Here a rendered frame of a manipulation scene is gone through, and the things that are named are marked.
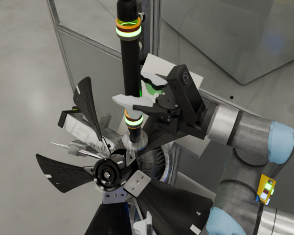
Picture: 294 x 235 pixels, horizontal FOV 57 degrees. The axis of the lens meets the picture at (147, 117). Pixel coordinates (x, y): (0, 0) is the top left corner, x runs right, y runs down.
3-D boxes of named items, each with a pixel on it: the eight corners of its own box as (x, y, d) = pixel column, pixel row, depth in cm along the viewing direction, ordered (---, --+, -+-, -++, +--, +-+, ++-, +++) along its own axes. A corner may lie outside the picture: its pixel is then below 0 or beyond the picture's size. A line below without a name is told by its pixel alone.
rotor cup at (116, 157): (110, 144, 107) (89, 150, 95) (143, 152, 100) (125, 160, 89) (107, 180, 109) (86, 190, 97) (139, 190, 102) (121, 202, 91)
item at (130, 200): (131, 209, 123) (133, 194, 122) (143, 213, 121) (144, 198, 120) (122, 216, 116) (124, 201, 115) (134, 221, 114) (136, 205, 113)
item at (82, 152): (114, 163, 110) (50, 143, 125) (115, 158, 110) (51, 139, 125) (111, 164, 108) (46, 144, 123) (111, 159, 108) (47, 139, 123)
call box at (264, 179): (245, 179, 120) (253, 168, 112) (268, 192, 117) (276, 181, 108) (230, 208, 112) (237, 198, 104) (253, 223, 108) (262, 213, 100)
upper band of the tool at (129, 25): (117, 28, 50) (116, 13, 48) (141, 28, 50) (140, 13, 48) (115, 42, 48) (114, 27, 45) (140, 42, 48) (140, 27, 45)
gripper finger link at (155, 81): (131, 87, 67) (158, 107, 63) (130, 69, 62) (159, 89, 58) (140, 81, 68) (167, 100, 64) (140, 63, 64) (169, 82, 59)
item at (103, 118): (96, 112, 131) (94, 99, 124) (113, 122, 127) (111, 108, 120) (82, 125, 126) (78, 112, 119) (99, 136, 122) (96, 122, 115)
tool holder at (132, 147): (123, 125, 79) (121, 101, 71) (148, 125, 79) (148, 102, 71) (121, 151, 73) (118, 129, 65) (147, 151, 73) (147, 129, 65)
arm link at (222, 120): (232, 129, 50) (242, 100, 54) (207, 121, 51) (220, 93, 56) (223, 151, 55) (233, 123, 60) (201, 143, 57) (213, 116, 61)
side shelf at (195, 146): (165, 102, 169) (166, 99, 166) (218, 129, 155) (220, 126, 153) (143, 127, 156) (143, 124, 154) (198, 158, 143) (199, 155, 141)
